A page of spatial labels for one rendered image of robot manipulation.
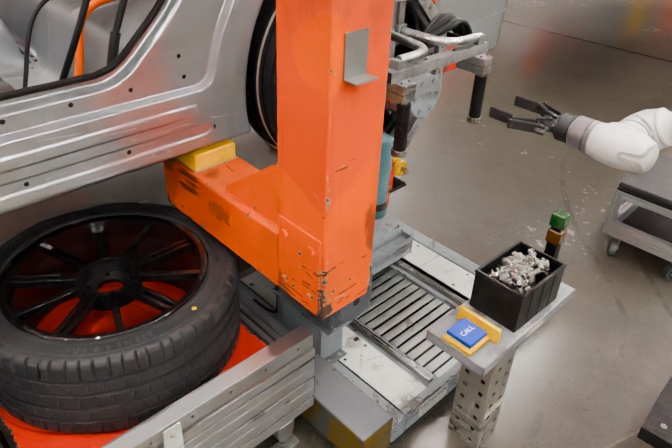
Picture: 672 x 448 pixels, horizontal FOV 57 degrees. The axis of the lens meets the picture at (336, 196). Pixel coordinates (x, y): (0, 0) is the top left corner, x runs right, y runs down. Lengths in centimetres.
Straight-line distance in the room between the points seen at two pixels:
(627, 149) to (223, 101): 102
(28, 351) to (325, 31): 93
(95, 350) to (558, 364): 146
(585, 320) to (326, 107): 154
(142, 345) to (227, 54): 74
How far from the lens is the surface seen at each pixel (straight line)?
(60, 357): 148
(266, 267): 154
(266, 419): 168
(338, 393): 182
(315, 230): 131
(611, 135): 167
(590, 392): 218
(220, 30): 161
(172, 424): 145
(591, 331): 240
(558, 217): 168
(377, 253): 229
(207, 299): 154
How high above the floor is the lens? 150
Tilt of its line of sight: 31 degrees down
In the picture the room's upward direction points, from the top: 3 degrees clockwise
